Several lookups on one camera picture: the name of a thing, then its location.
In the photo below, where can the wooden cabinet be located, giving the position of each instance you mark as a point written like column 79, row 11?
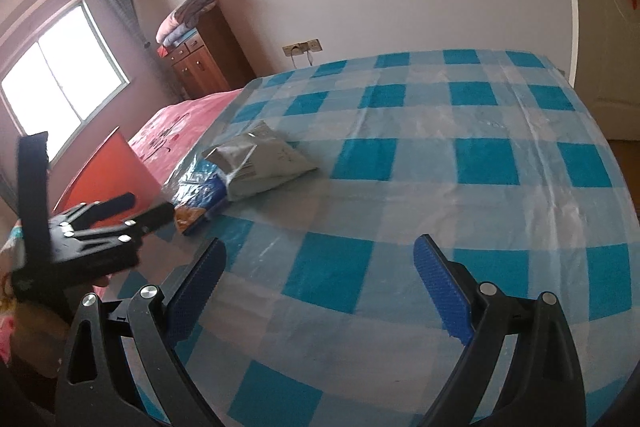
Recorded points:
column 210, row 57

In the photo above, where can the grey curtain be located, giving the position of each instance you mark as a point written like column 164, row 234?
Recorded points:
column 120, row 2

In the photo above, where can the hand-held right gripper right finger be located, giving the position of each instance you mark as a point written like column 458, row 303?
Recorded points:
column 442, row 292

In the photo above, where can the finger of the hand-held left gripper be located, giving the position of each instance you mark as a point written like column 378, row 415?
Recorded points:
column 150, row 217
column 32, row 197

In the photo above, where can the pink bedsheet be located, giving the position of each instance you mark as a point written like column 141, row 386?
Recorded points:
column 170, row 127

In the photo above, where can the blue checked tablecloth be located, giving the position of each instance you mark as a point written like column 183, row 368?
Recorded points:
column 425, row 167

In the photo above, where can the window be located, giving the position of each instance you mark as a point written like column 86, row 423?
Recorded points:
column 60, row 72

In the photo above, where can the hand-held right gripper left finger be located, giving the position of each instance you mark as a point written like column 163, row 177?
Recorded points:
column 197, row 287

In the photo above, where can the blue and orange tissue pack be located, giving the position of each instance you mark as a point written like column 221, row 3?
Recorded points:
column 200, row 202

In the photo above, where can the white door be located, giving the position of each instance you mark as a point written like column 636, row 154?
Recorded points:
column 600, row 32

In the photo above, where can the wall power sockets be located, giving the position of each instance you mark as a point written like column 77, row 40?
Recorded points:
column 302, row 47

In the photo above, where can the folded blankets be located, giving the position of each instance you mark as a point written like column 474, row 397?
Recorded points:
column 185, row 19

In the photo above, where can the grey mailer bag with label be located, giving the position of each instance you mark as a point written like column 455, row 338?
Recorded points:
column 260, row 157

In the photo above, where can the person's left hand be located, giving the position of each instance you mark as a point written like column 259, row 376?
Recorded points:
column 100, row 281

